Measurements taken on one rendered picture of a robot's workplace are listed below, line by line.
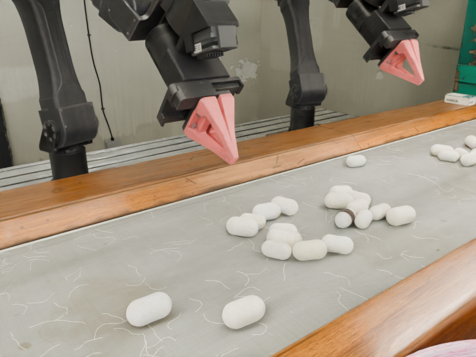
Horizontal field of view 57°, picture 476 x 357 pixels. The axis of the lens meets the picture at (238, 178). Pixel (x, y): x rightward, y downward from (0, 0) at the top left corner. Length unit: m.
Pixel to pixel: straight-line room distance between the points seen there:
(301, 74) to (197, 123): 0.59
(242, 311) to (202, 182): 0.29
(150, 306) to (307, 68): 0.85
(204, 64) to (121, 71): 2.06
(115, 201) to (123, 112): 2.08
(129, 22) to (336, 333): 0.45
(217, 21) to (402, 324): 0.35
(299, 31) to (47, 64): 0.61
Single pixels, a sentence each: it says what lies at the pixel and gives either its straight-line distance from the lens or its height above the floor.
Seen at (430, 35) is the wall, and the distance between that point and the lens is 2.34.
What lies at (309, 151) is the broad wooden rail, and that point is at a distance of 0.74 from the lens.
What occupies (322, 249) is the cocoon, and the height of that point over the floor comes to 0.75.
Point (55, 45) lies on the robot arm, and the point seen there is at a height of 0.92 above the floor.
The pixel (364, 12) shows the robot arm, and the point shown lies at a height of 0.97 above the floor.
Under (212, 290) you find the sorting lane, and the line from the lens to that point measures 0.41.
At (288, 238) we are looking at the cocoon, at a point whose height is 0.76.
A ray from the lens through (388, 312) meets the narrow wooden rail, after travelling 0.36.
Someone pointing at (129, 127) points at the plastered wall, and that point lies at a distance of 2.66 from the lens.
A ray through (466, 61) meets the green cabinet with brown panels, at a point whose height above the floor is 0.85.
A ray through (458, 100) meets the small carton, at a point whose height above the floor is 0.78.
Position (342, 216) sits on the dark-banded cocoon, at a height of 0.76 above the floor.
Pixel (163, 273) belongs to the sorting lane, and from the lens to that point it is 0.44.
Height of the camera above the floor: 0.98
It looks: 21 degrees down
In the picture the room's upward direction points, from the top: straight up
